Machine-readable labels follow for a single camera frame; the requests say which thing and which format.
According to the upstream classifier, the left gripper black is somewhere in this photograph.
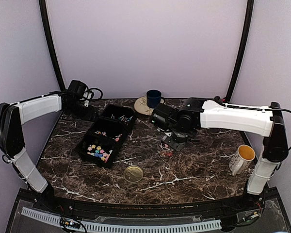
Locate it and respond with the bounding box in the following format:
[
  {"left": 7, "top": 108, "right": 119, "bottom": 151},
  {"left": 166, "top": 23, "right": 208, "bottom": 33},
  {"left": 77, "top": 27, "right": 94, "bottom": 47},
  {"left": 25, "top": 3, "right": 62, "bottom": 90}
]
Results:
[{"left": 66, "top": 100, "right": 98, "bottom": 122}]

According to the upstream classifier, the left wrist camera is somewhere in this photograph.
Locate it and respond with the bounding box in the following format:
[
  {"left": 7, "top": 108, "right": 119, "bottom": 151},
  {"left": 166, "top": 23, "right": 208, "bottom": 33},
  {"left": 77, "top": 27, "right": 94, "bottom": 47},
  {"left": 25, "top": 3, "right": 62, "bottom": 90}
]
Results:
[{"left": 83, "top": 90, "right": 93, "bottom": 107}]

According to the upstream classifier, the beige ceramic plate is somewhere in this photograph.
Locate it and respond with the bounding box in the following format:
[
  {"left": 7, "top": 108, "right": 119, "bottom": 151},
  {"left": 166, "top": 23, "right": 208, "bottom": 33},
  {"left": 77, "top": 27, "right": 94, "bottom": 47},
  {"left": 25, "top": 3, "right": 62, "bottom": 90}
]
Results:
[{"left": 134, "top": 96, "right": 154, "bottom": 116}]

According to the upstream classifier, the left black frame post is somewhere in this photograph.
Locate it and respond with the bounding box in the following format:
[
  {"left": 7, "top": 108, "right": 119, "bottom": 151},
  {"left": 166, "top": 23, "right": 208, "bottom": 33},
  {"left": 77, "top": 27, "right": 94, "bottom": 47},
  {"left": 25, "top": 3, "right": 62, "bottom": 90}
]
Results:
[{"left": 38, "top": 0, "right": 65, "bottom": 91}]

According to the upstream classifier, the black frame post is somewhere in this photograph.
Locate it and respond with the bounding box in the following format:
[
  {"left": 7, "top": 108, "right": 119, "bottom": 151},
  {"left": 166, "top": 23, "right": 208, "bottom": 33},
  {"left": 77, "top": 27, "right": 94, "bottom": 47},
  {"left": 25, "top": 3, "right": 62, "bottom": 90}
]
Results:
[
  {"left": 38, "top": 0, "right": 65, "bottom": 91},
  {"left": 225, "top": 0, "right": 254, "bottom": 102}
]

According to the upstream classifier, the clear plastic jar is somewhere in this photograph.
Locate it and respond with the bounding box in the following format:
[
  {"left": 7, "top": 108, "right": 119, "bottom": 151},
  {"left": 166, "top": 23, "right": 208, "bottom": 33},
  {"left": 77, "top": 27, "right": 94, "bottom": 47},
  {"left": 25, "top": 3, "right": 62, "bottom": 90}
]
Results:
[{"left": 157, "top": 141, "right": 174, "bottom": 158}]

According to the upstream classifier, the dark blue mug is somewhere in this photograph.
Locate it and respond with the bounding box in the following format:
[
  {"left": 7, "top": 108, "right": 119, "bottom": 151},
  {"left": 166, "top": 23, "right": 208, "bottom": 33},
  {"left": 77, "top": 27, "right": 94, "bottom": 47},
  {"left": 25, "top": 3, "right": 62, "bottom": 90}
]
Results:
[{"left": 146, "top": 89, "right": 165, "bottom": 109}]

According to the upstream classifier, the right black frame post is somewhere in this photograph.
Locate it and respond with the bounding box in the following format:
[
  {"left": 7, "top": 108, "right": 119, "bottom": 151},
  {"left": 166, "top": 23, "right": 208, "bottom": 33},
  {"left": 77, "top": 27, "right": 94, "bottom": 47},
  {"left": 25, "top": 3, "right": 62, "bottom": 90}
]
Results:
[{"left": 225, "top": 0, "right": 254, "bottom": 102}]

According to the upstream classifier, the white slotted cable duct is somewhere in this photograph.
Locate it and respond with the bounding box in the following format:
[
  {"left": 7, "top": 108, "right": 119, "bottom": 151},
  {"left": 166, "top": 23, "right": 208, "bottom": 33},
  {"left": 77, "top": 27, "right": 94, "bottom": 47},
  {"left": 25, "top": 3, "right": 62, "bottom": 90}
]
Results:
[{"left": 21, "top": 207, "right": 222, "bottom": 233}]

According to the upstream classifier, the black three-compartment candy tray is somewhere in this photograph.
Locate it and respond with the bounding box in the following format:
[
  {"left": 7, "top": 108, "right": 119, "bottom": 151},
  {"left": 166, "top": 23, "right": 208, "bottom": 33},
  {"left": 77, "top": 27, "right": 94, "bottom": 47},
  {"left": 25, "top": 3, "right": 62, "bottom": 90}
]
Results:
[{"left": 74, "top": 104, "right": 136, "bottom": 168}]

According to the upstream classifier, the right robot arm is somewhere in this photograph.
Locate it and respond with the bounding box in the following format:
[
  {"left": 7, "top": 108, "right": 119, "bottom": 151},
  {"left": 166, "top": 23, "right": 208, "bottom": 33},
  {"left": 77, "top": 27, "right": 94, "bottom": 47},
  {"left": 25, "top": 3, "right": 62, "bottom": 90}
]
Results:
[{"left": 150, "top": 97, "right": 291, "bottom": 211}]

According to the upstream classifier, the white mug yellow inside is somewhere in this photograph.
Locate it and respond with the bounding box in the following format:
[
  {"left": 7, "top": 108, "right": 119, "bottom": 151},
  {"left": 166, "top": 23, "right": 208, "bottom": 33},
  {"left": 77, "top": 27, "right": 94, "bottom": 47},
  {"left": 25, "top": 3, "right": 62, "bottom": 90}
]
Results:
[{"left": 229, "top": 145, "right": 256, "bottom": 176}]

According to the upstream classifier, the gold jar lid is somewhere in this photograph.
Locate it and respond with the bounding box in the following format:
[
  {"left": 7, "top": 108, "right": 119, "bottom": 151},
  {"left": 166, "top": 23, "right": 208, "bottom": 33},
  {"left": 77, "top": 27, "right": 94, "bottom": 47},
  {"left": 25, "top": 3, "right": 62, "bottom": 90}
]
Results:
[{"left": 123, "top": 166, "right": 144, "bottom": 183}]

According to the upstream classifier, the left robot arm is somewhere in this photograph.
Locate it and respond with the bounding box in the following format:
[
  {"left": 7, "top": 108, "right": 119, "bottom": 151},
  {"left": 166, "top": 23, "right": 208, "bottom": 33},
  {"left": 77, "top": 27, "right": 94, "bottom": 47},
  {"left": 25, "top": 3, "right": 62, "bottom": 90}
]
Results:
[{"left": 0, "top": 80, "right": 103, "bottom": 212}]

